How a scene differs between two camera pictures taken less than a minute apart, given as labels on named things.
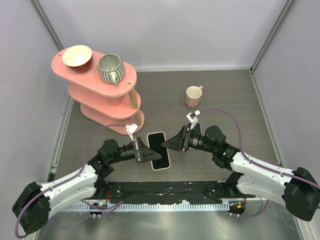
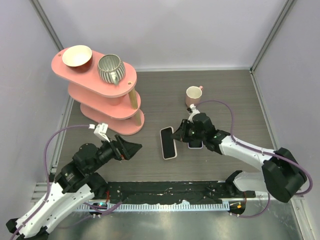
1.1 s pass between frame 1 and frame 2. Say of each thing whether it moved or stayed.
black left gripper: moved
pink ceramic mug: stayed
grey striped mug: stayed
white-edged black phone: moved
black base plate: stayed
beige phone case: moved
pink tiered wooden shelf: stayed
